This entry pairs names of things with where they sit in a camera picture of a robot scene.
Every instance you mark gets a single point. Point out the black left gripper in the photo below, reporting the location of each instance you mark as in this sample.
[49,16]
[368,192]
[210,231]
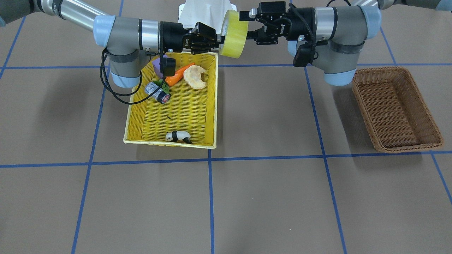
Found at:
[299,23]

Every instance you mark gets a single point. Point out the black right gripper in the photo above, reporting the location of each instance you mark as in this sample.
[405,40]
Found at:
[172,35]

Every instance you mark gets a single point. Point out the yellow tape roll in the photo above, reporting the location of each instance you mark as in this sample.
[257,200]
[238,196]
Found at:
[235,35]

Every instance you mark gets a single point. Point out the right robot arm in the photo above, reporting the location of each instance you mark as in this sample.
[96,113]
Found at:
[128,42]

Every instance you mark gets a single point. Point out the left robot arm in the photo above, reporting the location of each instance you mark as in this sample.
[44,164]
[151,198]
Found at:
[329,38]

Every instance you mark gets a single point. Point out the yellow plastic basket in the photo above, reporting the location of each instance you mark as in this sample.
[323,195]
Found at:
[190,110]

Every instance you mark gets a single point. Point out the brown wicker basket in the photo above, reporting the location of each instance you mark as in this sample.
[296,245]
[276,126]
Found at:
[396,116]

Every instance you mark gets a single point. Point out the toy croissant bread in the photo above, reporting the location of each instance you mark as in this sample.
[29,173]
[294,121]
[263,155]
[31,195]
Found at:
[192,75]

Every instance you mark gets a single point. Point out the orange toy carrot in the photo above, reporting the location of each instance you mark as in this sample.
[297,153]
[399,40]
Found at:
[168,82]

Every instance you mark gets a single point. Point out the purple foam cube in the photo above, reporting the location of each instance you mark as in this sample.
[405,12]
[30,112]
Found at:
[156,67]

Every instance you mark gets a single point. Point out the small printed can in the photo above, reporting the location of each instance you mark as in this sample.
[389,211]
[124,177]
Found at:
[159,90]

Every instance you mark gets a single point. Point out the panda figurine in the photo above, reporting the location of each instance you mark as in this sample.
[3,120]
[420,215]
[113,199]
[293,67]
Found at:
[175,136]

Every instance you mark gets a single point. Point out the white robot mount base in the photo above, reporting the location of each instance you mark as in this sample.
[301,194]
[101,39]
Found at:
[208,12]

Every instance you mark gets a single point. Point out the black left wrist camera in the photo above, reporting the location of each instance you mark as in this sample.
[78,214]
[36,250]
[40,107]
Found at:
[304,54]

